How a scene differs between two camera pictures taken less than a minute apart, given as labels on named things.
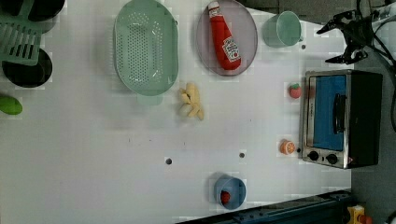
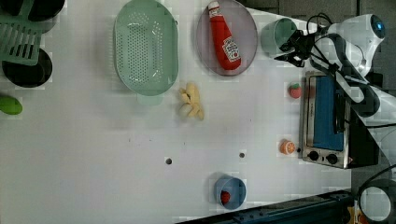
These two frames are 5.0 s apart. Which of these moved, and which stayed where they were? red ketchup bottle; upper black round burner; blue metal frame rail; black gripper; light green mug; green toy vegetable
Moved: black gripper; light green mug
Stayed: blue metal frame rail; red ketchup bottle; upper black round burner; green toy vegetable
